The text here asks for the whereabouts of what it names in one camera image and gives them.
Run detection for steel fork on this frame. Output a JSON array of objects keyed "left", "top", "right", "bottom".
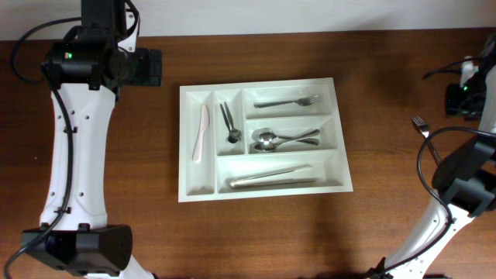
[
  {"left": 411, "top": 115, "right": 441, "bottom": 165},
  {"left": 251, "top": 95, "right": 322, "bottom": 109}
]

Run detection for pale pink plastic knife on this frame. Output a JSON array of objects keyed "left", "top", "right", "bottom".
[{"left": 192, "top": 105, "right": 210, "bottom": 163}]

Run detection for small dark metal tongs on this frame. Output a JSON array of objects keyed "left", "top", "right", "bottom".
[{"left": 219, "top": 102, "right": 242, "bottom": 143}]

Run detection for steel spoon tray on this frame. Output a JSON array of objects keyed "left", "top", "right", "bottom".
[{"left": 252, "top": 128, "right": 320, "bottom": 146}]

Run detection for long steel tongs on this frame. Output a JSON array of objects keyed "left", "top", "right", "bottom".
[{"left": 227, "top": 165, "right": 318, "bottom": 190}]

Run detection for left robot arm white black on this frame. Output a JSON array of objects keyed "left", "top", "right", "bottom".
[{"left": 19, "top": 1, "right": 162, "bottom": 278}]

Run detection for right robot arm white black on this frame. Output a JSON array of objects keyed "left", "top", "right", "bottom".
[{"left": 365, "top": 35, "right": 495, "bottom": 278}]

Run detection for white plastic cutlery tray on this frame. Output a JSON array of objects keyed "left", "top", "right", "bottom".
[{"left": 178, "top": 77, "right": 353, "bottom": 202}]

